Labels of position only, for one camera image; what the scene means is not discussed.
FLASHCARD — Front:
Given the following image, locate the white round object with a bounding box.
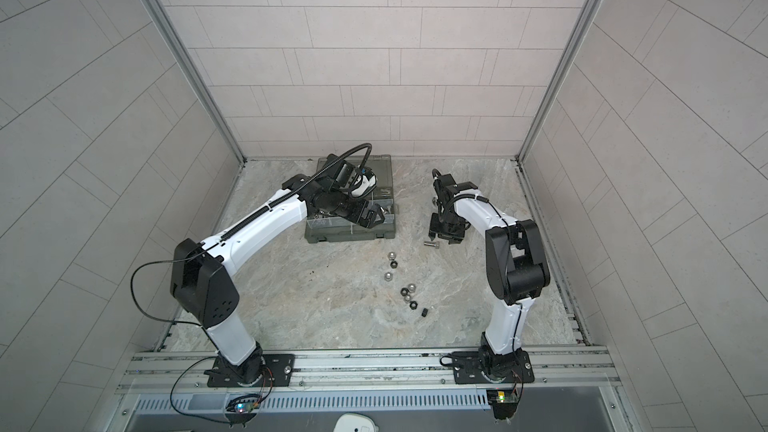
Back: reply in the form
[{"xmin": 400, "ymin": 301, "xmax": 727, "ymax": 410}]
[{"xmin": 333, "ymin": 413, "xmax": 379, "ymax": 432}]

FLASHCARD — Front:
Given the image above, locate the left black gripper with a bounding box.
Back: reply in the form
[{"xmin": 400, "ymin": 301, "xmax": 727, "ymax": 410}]
[{"xmin": 326, "ymin": 189, "xmax": 388, "ymax": 228}]

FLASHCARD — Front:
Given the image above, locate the right circuit board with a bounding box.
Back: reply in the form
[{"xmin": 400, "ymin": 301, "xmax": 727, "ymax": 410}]
[{"xmin": 486, "ymin": 389, "xmax": 520, "ymax": 421}]

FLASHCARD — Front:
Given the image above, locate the aluminium mounting rail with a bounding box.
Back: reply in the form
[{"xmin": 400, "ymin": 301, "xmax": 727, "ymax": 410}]
[{"xmin": 116, "ymin": 345, "xmax": 621, "ymax": 415}]

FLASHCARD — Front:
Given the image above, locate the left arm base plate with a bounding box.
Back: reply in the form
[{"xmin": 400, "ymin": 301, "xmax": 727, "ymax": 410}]
[{"xmin": 204, "ymin": 353, "xmax": 296, "ymax": 387}]

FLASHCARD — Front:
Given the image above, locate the left green circuit board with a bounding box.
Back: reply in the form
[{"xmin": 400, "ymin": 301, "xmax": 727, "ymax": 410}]
[{"xmin": 224, "ymin": 394, "xmax": 262, "ymax": 425}]

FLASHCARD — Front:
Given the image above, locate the grey compartment organizer box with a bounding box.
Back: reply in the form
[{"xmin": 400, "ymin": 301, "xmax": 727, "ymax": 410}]
[{"xmin": 304, "ymin": 154, "xmax": 396, "ymax": 244}]

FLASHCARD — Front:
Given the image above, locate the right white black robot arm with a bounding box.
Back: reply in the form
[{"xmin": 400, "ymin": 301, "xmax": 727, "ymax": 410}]
[{"xmin": 428, "ymin": 169, "xmax": 551, "ymax": 381}]

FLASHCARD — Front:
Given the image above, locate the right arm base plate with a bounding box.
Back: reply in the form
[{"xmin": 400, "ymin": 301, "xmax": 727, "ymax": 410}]
[{"xmin": 439, "ymin": 347, "xmax": 535, "ymax": 385}]

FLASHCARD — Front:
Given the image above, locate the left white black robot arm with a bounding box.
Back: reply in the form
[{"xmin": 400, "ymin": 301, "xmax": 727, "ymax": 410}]
[{"xmin": 170, "ymin": 154, "xmax": 385, "ymax": 386}]

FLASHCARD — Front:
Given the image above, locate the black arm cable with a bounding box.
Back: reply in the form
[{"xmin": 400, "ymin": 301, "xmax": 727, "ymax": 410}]
[{"xmin": 130, "ymin": 257, "xmax": 208, "ymax": 328}]

